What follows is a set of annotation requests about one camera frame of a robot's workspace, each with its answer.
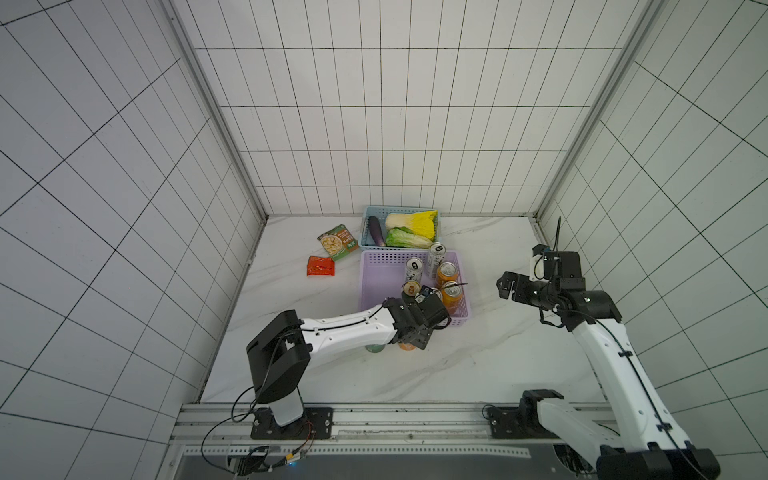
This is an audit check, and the green soda can back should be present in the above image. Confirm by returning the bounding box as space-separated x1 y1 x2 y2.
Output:
365 344 386 353

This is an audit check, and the white monster can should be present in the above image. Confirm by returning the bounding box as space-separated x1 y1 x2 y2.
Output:
425 242 446 279
405 257 423 283

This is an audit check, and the purple plastic basket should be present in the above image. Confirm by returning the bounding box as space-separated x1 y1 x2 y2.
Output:
358 249 473 327

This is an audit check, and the white Monster can back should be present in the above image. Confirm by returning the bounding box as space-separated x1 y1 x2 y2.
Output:
425 242 446 279

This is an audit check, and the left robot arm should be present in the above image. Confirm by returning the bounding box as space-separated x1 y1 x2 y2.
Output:
246 294 452 427

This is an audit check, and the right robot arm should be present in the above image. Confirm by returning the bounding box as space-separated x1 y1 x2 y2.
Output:
496 272 721 479

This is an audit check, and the blue plastic basket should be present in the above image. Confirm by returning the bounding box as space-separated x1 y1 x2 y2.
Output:
360 206 440 250

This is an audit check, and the green can gold lid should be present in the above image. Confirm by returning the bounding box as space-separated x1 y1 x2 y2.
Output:
402 280 421 298

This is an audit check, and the green lettuce head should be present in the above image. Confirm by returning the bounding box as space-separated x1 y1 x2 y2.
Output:
385 227 433 249

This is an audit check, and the yellow napa cabbage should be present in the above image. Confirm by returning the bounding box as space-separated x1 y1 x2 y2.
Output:
385 210 438 240

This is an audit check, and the purple eggplant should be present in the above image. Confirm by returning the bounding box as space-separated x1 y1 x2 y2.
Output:
368 216 386 247

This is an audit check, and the green snack packet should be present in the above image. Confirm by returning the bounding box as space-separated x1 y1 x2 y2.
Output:
318 224 359 262

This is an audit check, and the red snack packet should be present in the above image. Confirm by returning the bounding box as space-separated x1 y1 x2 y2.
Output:
306 256 335 276

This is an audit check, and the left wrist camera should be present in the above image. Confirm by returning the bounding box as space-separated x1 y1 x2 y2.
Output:
415 291 451 330

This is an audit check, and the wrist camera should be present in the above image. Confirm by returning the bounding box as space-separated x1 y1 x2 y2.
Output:
530 244 583 281
415 291 451 330

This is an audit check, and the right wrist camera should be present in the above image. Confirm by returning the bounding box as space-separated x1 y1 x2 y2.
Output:
530 244 583 281

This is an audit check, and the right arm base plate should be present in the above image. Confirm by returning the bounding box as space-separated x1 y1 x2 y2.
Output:
481 404 538 440

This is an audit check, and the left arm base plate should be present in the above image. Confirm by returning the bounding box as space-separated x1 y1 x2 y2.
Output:
250 407 334 440

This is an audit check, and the aluminium mounting rail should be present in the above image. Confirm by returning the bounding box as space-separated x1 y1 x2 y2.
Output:
170 403 564 458

